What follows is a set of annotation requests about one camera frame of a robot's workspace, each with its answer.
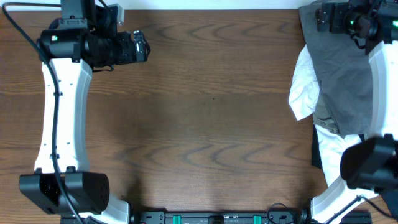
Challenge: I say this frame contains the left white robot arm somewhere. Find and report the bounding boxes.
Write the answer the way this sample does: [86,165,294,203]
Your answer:
[19,18,150,223]

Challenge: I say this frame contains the white garment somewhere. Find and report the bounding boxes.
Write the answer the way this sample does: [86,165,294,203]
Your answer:
[288,44,379,200]

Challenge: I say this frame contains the grey shorts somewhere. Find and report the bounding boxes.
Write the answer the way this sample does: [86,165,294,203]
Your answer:
[299,1,365,120]

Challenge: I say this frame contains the dark navy garment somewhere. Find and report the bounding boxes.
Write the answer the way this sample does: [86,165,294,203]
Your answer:
[310,125,379,223]

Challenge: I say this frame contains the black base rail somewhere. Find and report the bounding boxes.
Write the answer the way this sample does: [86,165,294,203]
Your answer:
[60,210,373,224]

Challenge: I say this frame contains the olive khaki garment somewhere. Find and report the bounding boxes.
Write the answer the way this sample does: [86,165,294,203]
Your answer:
[313,95,340,135]

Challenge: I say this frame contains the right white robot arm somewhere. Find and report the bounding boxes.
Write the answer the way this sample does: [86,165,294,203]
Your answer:
[297,1,397,223]

